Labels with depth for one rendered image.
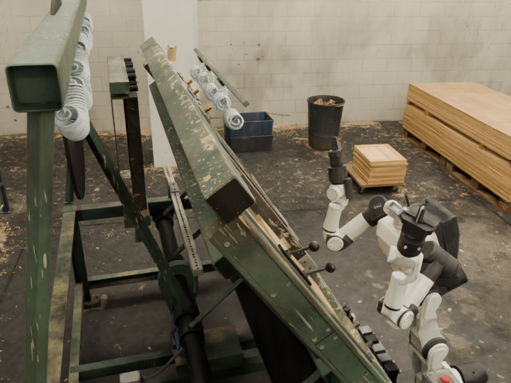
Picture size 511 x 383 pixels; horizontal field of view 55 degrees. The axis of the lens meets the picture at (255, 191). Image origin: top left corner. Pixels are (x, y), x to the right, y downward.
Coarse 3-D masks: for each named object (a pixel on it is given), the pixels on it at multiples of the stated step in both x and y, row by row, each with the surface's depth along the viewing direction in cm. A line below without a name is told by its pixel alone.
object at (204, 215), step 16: (160, 96) 282; (160, 112) 260; (176, 144) 215; (176, 160) 203; (192, 176) 183; (192, 192) 174; (192, 208) 167; (208, 208) 160; (208, 224) 153; (208, 240) 146; (224, 272) 143; (320, 368) 173
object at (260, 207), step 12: (216, 108) 209; (228, 156) 216; (252, 192) 227; (252, 204) 230; (264, 204) 231; (264, 216) 234; (276, 216) 236; (276, 228) 239; (288, 240) 244; (300, 252) 250; (300, 264) 253; (312, 264) 255
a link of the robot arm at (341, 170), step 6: (330, 150) 229; (336, 150) 226; (342, 150) 232; (330, 156) 225; (336, 156) 224; (342, 156) 233; (330, 162) 228; (336, 162) 226; (342, 162) 229; (330, 168) 229; (336, 168) 227; (342, 168) 227; (330, 174) 230; (336, 174) 228; (342, 174) 228
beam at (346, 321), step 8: (320, 280) 251; (320, 288) 247; (328, 296) 240; (336, 304) 234; (336, 312) 231; (344, 320) 225; (352, 328) 219; (360, 336) 227; (360, 344) 211; (368, 352) 206; (376, 360) 211; (376, 368) 199; (384, 376) 195
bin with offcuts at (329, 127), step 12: (312, 96) 672; (324, 96) 679; (336, 96) 674; (312, 108) 648; (324, 108) 638; (336, 108) 641; (312, 120) 656; (324, 120) 646; (336, 120) 651; (312, 132) 665; (324, 132) 655; (336, 132) 662; (312, 144) 672; (324, 144) 664
